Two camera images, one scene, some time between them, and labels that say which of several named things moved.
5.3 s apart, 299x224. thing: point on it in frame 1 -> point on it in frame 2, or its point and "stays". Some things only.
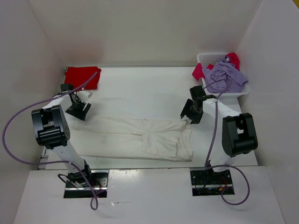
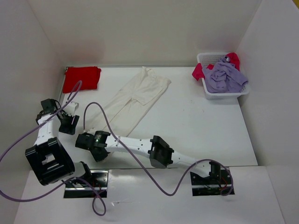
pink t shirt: [198, 74] stays
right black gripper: [195, 119] -> [99, 158]
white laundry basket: [207, 58] stays
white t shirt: [138, 139] -> [131, 104]
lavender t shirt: [224, 77] stays
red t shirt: [76, 75] stays
